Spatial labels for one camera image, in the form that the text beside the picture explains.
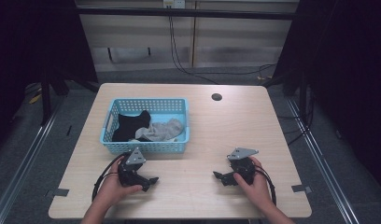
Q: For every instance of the white wall socket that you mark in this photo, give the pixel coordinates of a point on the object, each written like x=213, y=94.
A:
x=174, y=3

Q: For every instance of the grey tape strip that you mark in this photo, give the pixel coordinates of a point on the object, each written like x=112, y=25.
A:
x=301, y=188
x=59, y=192

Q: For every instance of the light blue plastic basket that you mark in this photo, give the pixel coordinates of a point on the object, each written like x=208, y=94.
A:
x=123, y=146

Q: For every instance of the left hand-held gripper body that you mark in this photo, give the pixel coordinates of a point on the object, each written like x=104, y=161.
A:
x=131, y=174

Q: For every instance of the round grey table grommet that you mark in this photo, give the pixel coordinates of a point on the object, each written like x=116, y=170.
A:
x=216, y=96

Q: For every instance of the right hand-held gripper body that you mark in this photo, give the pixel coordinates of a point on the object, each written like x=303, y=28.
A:
x=241, y=168

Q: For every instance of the dark curtain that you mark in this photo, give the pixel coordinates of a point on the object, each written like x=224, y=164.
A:
x=350, y=77
x=30, y=46

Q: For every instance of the black horizontal metal bar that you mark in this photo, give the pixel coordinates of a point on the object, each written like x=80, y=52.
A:
x=185, y=13

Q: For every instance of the yellow floor marker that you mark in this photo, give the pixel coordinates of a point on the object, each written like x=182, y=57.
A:
x=35, y=98

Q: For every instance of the person's right hand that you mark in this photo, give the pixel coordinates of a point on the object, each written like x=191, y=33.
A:
x=257, y=189

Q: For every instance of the black sock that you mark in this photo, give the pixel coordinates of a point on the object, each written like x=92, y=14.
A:
x=129, y=126

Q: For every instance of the grey sock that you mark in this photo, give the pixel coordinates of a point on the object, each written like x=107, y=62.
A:
x=163, y=130

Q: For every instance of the person's left hand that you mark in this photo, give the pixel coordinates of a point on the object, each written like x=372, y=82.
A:
x=114, y=189

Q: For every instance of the metal floor rail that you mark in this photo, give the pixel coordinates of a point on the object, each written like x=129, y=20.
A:
x=325, y=168
x=20, y=174

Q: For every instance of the black metal stand leg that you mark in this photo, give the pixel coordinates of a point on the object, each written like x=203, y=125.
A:
x=46, y=99

